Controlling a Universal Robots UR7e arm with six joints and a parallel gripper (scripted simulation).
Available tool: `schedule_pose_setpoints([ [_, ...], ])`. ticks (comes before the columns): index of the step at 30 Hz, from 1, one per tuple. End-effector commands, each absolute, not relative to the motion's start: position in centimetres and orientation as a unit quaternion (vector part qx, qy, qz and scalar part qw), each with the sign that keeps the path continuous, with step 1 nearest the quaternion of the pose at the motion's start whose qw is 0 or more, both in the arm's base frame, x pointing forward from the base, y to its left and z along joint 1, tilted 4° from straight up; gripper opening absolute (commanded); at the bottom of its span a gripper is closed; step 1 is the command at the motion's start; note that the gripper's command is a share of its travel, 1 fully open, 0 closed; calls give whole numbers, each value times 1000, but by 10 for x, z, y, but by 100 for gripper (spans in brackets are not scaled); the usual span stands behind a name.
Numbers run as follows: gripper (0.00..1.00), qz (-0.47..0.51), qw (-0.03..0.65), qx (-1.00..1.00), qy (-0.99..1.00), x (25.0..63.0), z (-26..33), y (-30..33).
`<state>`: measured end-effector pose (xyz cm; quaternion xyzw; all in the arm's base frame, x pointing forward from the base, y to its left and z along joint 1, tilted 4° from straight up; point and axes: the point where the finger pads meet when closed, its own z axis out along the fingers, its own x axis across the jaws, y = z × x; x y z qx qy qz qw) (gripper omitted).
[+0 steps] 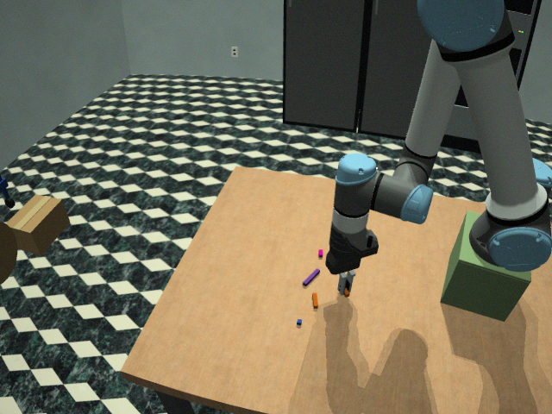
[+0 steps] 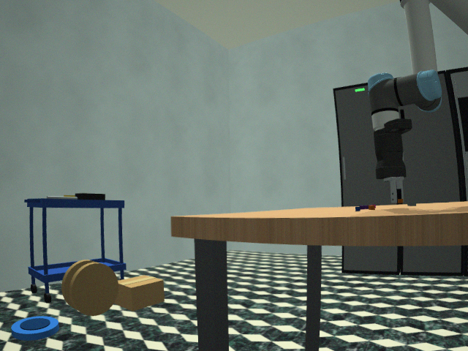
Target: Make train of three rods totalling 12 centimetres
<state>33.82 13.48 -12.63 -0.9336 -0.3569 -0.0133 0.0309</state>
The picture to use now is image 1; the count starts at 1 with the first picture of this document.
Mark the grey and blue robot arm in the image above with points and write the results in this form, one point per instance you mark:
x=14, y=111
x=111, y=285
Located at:
x=474, y=41

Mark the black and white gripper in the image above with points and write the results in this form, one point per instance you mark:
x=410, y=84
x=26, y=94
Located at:
x=342, y=245

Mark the purple rod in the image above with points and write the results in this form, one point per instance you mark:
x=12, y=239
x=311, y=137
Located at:
x=311, y=277

